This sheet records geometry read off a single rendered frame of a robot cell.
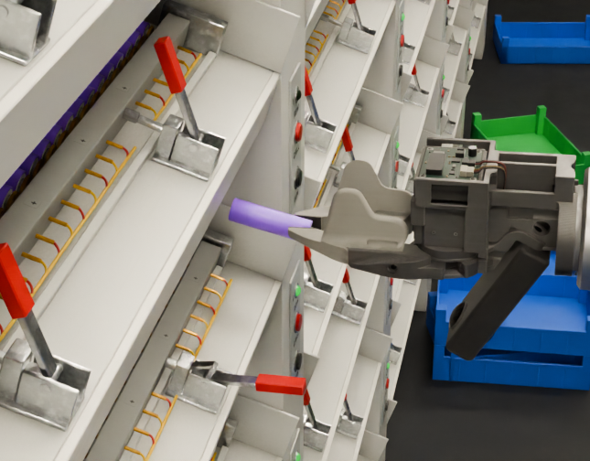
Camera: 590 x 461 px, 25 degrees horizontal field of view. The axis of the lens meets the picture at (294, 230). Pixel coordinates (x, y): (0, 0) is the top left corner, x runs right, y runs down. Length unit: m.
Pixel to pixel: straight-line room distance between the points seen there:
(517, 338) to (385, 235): 1.58
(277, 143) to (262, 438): 0.30
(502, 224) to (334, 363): 0.72
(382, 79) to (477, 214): 0.86
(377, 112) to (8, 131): 1.30
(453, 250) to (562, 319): 1.70
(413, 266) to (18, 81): 0.48
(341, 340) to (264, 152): 0.67
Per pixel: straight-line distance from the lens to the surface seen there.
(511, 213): 0.98
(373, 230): 0.98
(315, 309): 1.43
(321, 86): 1.47
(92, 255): 0.78
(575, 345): 2.56
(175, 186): 0.86
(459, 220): 0.97
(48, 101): 0.59
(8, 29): 0.57
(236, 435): 1.24
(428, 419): 2.51
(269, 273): 1.13
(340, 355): 1.69
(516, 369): 2.59
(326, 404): 1.61
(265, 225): 1.02
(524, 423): 2.52
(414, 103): 2.37
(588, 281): 0.97
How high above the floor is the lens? 1.53
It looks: 30 degrees down
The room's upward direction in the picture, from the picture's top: straight up
